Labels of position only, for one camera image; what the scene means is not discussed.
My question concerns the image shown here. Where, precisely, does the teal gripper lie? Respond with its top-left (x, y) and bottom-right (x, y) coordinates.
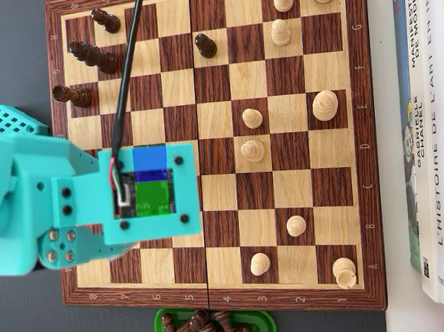
top-left (12, 136), bottom-right (142, 271)

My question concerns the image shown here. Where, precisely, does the dark wooden rook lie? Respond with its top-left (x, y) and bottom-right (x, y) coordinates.
top-left (51, 82), bottom-right (94, 110)

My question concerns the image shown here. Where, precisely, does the wooden folding chessboard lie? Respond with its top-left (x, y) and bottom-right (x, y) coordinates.
top-left (38, 0), bottom-right (391, 332)

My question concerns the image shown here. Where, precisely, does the dark wooden king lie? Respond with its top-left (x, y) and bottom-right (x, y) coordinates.
top-left (67, 38), bottom-right (120, 78)

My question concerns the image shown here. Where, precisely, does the light pawn centre lower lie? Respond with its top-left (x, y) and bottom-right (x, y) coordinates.
top-left (239, 138), bottom-right (268, 164)

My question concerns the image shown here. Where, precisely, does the green plastic tray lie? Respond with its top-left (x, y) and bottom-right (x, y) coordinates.
top-left (151, 299), bottom-right (278, 332)

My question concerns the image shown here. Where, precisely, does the light wooden king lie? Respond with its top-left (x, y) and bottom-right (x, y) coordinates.
top-left (310, 88), bottom-right (340, 123)

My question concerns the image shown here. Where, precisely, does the blue panda picture book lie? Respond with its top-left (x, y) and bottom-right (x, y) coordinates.
top-left (388, 0), bottom-right (427, 274)

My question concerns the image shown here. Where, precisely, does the white Gabrielle Chanel book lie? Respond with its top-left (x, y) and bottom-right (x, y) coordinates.
top-left (398, 0), bottom-right (444, 305)

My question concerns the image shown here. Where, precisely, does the teal camera mount with board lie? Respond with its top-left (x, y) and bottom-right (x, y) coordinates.
top-left (49, 140), bottom-right (203, 250)

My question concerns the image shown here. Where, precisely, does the black camera cable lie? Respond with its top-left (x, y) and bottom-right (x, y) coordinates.
top-left (97, 0), bottom-right (163, 206)

